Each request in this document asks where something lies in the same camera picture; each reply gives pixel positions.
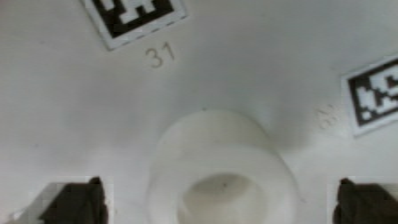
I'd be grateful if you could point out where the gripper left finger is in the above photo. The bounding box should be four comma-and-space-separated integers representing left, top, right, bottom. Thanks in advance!
39, 177, 106, 224

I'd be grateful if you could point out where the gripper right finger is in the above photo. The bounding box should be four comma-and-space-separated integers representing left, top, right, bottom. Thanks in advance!
332, 178, 398, 224

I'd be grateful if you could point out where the white round table top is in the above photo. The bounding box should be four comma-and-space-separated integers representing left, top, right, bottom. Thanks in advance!
0, 0, 398, 224

